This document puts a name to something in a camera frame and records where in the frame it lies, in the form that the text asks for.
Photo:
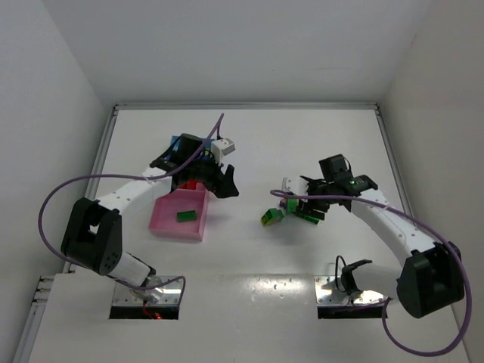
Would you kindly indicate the red lego brick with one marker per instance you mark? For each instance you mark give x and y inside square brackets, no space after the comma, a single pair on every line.
[192,185]

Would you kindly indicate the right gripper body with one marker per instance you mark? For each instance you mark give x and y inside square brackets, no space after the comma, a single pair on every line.
[315,198]

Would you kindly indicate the light blue bin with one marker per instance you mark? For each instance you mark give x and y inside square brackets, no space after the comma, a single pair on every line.
[175,139]

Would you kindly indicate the metal base plate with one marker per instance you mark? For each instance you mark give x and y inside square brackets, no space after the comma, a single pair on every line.
[327,295]
[167,295]

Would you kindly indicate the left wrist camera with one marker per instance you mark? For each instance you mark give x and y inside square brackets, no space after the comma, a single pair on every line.
[222,147]

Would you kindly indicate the lime green long lego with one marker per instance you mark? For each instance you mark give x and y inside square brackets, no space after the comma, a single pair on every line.
[307,218]

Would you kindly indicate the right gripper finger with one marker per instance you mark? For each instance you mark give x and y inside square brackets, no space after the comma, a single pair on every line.
[318,210]
[302,209]

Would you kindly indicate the yellow-green small lego brick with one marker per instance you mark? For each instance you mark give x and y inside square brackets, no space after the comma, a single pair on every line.
[269,217]

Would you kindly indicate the large pink bin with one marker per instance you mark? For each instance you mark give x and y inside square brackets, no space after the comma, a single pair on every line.
[163,221]

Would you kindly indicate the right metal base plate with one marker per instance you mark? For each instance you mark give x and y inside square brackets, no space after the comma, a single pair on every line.
[327,295]

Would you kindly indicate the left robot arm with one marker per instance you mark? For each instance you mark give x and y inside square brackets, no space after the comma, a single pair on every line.
[94,235]

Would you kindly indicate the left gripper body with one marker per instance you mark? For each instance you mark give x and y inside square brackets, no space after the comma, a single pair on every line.
[218,181]

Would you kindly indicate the green lego plate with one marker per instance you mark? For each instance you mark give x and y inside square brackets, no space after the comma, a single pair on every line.
[186,216]

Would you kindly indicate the green lego brick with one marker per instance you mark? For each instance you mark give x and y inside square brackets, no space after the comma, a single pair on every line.
[291,206]

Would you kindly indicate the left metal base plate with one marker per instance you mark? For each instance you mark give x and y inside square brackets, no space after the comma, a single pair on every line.
[167,295]

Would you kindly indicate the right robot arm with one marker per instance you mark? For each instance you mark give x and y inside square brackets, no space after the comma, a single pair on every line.
[430,278]

